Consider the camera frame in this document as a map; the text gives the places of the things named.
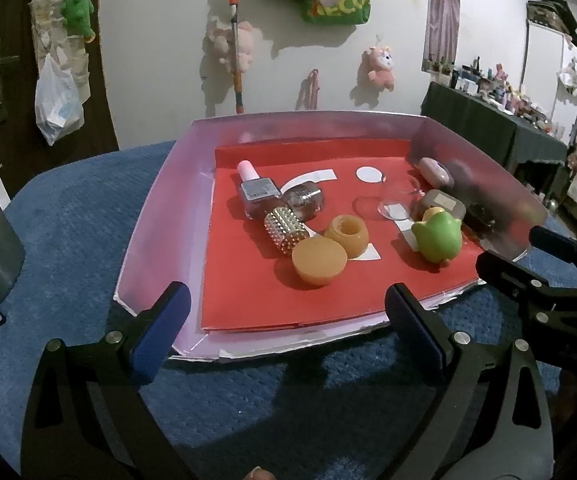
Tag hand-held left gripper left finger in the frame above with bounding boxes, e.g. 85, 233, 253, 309
21, 281, 192, 480

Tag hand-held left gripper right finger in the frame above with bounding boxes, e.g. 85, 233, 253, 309
384, 282, 554, 480

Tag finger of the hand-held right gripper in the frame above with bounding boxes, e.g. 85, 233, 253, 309
475, 249, 577, 321
529, 225, 577, 273

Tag green toy figure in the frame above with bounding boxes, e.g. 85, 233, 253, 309
411, 206, 464, 265

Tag taupe eye shadow palette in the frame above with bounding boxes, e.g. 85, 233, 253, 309
413, 188, 467, 223

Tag pink cardboard box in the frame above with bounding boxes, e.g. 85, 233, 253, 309
113, 110, 549, 363

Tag orange ring candle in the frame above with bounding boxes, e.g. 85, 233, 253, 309
324, 214, 369, 260

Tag pink rounded device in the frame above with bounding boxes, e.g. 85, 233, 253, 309
418, 156, 455, 192

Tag orange round lid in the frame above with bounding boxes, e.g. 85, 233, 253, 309
291, 237, 347, 288

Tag clear plastic cup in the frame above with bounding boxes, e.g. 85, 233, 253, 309
353, 175, 424, 222

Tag gold studded cylinder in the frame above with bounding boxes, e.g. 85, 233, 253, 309
263, 206, 309, 256

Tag brown glitter bottle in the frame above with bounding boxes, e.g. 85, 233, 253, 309
281, 180, 326, 221

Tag pink-capped nail polish bottle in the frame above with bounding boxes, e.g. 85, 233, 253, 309
236, 160, 284, 221

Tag red paper liner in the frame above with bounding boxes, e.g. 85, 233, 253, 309
199, 139, 486, 333

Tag table with dark cloth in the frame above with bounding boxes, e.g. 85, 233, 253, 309
421, 81, 569, 196

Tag row of cosmetic bottles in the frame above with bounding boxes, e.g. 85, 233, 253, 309
431, 55, 569, 136

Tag white hanging cloth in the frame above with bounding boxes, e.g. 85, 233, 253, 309
558, 57, 577, 96

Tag pink horned plush toy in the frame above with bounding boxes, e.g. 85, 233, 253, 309
361, 45, 397, 92

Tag dark wooden door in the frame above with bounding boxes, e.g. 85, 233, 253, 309
0, 0, 122, 201

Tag clear plastic bag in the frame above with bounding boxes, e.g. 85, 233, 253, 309
35, 52, 85, 146

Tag orange-tipped hanging stick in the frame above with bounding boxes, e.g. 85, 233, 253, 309
227, 0, 246, 115

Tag pink plush bear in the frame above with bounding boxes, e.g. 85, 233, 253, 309
206, 15, 259, 71

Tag green plush toy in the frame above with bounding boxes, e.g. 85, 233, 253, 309
60, 0, 96, 43

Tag beige hanging organizer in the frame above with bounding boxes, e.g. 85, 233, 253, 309
27, 0, 94, 101

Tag wall mirror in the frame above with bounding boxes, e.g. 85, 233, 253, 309
421, 0, 461, 75

